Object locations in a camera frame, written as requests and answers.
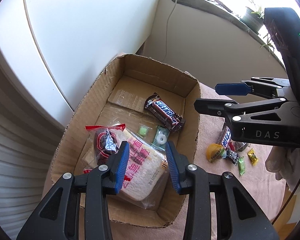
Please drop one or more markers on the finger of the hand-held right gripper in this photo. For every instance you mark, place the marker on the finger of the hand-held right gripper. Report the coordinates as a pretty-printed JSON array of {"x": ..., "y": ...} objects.
[
  {"x": 210, "y": 105},
  {"x": 230, "y": 88}
]

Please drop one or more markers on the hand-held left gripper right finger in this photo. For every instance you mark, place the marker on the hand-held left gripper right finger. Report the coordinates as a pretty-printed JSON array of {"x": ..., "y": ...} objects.
[{"x": 172, "y": 167}]

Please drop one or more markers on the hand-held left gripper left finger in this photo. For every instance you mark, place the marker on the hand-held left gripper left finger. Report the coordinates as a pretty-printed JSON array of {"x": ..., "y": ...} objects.
[{"x": 121, "y": 165}]

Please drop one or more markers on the red-trimmed clear candy packet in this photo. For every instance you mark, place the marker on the red-trimmed clear candy packet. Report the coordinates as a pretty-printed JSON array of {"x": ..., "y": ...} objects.
[
  {"x": 105, "y": 140},
  {"x": 240, "y": 146}
]

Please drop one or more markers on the small yellow candy packet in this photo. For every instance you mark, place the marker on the small yellow candy packet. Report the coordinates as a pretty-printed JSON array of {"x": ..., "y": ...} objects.
[{"x": 253, "y": 157}]

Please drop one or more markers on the bagged bread slice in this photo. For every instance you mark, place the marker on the bagged bread slice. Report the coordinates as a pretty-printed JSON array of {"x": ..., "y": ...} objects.
[{"x": 145, "y": 177}]

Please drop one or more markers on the chocolate bar blue white label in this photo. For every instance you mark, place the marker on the chocolate bar blue white label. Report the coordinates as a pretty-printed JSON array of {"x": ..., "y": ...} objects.
[{"x": 226, "y": 137}]

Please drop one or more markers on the small black candy packet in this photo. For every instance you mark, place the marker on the small black candy packet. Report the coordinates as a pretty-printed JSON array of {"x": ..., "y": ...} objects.
[{"x": 232, "y": 155}]

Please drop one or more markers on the small green candy packet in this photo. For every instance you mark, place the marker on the small green candy packet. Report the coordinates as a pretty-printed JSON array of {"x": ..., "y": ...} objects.
[{"x": 241, "y": 166}]

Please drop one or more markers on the green candy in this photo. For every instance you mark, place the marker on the green candy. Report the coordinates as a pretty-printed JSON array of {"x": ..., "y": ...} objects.
[{"x": 142, "y": 131}]

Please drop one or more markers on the brown chocolate bar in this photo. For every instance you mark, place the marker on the brown chocolate bar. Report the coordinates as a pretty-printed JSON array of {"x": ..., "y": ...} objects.
[{"x": 165, "y": 115}]

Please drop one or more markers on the cardboard box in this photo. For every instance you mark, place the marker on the cardboard box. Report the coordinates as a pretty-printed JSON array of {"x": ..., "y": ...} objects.
[{"x": 130, "y": 80}]

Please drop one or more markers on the person's right hand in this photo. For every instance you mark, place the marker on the person's right hand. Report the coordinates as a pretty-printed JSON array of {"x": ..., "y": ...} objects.
[{"x": 282, "y": 162}]

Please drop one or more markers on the potted spider plant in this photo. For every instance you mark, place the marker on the potted spider plant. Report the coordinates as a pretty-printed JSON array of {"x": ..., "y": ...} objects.
[{"x": 252, "y": 18}]

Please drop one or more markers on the white ribbed panel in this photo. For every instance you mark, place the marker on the white ribbed panel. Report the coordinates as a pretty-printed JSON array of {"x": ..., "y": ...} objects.
[{"x": 15, "y": 142}]

